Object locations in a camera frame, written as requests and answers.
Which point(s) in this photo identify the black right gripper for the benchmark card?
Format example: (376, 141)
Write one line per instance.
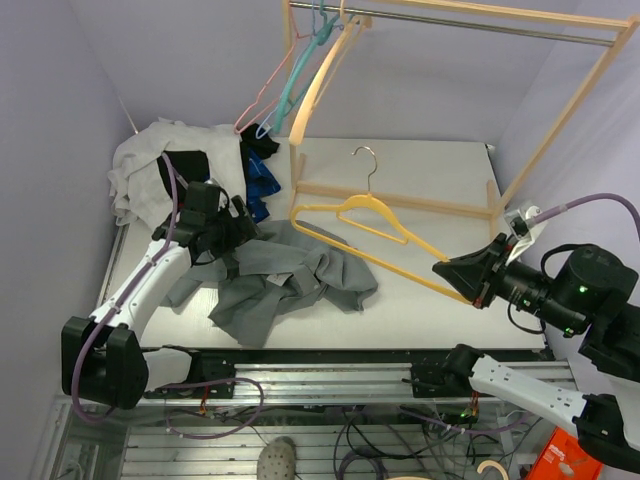
(467, 272)

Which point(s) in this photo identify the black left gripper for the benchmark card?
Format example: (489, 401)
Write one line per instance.
(241, 230)

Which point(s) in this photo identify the grey shirt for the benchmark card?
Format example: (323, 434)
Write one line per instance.
(281, 271)

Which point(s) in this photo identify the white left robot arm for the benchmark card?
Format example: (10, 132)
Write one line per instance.
(101, 356)

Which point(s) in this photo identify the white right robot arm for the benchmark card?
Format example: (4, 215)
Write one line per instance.
(588, 297)

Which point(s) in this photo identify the white shirt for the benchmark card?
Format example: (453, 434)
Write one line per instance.
(136, 186)

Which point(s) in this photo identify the light blue hanger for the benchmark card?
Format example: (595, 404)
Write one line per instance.
(295, 85)

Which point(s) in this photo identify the teal hanger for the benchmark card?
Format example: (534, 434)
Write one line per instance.
(351, 27)

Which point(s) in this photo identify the beige curved hanger piece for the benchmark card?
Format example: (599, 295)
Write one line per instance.
(491, 466)

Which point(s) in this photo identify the natural wooden hanger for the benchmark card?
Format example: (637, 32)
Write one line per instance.
(353, 29)

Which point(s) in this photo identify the black garment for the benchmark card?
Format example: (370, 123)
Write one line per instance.
(264, 147)

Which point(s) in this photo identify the orange plastic case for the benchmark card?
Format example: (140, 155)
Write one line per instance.
(563, 458)

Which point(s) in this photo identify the grey perforated shoe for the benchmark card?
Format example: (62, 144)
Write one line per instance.
(277, 460)

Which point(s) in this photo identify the wooden clothes rack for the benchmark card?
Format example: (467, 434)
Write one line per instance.
(496, 205)

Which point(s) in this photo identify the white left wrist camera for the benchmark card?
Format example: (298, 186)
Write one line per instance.
(215, 181)

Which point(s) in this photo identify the aluminium rail frame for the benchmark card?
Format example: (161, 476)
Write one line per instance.
(361, 420)

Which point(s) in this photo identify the pink wire hanger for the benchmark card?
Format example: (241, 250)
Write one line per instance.
(266, 98)

